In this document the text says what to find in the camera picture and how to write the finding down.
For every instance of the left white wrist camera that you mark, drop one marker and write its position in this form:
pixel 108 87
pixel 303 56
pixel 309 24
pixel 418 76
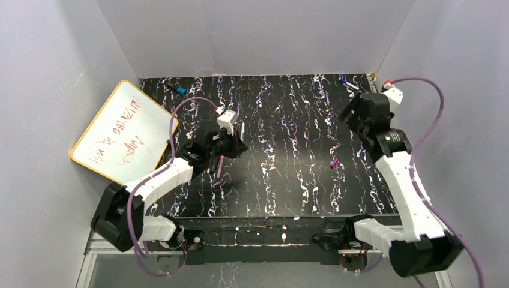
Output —
pixel 227 121

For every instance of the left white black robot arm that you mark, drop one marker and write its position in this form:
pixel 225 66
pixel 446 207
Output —
pixel 121 217

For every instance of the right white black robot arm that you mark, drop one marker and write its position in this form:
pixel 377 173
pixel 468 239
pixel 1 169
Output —
pixel 424 245

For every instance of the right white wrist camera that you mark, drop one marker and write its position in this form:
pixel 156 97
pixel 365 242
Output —
pixel 394 95

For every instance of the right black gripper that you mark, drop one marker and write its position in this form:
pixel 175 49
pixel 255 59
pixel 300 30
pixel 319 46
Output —
pixel 353 120

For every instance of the yellow framed whiteboard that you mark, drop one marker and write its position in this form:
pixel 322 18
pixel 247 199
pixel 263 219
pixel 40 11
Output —
pixel 128 136

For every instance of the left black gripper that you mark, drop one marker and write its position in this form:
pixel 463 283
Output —
pixel 233 142

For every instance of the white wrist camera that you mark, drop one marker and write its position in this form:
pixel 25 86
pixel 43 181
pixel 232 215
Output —
pixel 394 95
pixel 227 121

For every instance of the blue capped white marker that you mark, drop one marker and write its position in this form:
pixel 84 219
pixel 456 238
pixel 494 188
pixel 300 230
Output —
pixel 352 86

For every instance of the green white marker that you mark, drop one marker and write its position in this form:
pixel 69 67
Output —
pixel 242 131

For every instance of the magenta pen cap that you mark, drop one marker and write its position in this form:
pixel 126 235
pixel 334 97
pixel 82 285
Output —
pixel 334 163

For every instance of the pink marker pen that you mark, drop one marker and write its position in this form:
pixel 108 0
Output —
pixel 220 166

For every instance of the blue black marker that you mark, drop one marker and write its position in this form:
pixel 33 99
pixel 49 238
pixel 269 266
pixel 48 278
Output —
pixel 176 88

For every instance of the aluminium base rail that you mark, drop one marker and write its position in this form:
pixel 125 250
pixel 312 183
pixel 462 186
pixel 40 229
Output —
pixel 264 238

